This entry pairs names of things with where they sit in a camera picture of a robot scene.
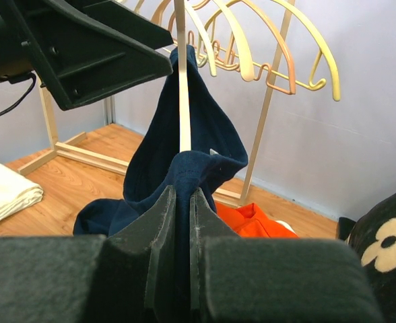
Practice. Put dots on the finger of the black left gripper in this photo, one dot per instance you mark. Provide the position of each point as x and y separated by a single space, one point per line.
79 59
123 20

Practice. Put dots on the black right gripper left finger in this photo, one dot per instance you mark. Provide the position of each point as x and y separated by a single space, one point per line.
76 279

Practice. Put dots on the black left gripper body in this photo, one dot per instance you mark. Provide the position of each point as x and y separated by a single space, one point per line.
2 40

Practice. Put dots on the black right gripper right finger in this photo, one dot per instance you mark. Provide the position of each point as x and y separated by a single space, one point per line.
235 279

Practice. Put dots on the pink hanger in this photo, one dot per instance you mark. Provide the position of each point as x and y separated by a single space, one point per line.
202 32

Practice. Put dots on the orange t shirt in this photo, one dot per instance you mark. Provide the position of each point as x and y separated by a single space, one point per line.
250 221

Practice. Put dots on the white pink t shirt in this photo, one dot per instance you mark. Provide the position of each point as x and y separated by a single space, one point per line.
286 225

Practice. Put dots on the cream hanger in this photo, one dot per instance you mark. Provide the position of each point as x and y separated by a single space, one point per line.
246 63
183 91

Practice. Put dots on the navy blue t shirt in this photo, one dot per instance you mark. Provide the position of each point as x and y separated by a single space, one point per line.
216 155

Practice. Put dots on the orange hanger with metal hook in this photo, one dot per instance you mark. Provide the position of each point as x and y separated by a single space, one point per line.
261 41

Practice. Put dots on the wooden clothes rack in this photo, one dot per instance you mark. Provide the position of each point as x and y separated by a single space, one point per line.
80 147

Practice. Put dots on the folded cream cloth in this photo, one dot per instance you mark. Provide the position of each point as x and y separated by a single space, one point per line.
16 192

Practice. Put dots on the black floral blanket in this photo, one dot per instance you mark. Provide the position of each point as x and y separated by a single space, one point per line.
373 238

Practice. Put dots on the metal corner post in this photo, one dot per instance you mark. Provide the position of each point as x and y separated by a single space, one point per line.
109 110

